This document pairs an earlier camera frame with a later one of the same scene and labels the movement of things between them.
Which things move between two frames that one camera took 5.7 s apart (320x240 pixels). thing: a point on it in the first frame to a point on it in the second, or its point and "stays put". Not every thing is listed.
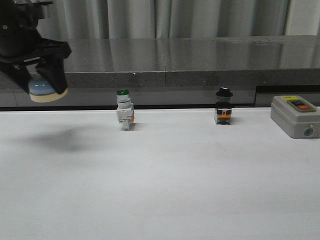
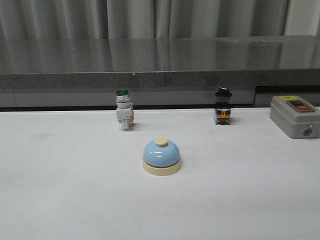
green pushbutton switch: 125,109 stays put
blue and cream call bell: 41,90 to 161,157
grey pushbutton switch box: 296,116 stays put
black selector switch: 223,108 stays put
